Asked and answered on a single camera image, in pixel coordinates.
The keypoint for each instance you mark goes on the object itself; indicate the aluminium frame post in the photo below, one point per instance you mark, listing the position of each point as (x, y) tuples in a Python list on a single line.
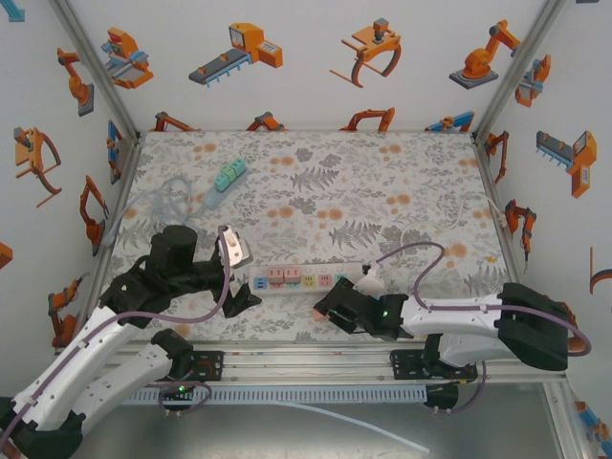
[(518, 67), (95, 67)]

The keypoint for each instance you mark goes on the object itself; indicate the blue-grey power strip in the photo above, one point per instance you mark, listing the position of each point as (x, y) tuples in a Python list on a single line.
[(210, 198)]

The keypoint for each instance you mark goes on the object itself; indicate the circuit board with green light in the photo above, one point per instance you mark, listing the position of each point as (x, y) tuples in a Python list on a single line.
[(179, 389)]

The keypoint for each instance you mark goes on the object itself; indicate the white plastic tube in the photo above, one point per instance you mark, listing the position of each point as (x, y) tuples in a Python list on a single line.
[(425, 449)]

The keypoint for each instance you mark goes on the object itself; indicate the green plug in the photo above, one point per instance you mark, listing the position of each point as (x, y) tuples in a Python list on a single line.
[(230, 173)]

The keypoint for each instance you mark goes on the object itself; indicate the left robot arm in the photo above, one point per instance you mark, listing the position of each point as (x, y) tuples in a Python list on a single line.
[(72, 363)]

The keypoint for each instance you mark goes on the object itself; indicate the teal plug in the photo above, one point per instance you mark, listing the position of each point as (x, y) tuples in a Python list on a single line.
[(237, 166), (221, 181)]

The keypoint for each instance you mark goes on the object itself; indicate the dusty pink plug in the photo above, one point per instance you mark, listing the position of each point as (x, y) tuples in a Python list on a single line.
[(291, 275), (276, 275)]

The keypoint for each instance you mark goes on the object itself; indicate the aluminium side rail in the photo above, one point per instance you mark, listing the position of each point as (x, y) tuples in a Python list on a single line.
[(122, 165), (484, 162)]

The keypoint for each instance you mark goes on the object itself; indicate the floral patterned table mat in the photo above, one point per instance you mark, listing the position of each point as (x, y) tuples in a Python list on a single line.
[(334, 191)]

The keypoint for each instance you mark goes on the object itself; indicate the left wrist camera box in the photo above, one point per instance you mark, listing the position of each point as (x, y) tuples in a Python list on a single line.
[(234, 246)]

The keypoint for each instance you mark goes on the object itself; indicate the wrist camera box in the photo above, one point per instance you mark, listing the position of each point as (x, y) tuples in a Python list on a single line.
[(234, 246), (372, 284)]

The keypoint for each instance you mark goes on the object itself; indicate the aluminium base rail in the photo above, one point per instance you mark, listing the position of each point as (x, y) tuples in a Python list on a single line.
[(311, 363)]

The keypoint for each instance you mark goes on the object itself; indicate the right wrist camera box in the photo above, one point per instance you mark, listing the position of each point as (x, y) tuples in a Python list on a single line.
[(372, 284)]

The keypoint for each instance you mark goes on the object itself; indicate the white power strip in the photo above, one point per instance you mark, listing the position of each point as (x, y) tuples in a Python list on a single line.
[(334, 268)]

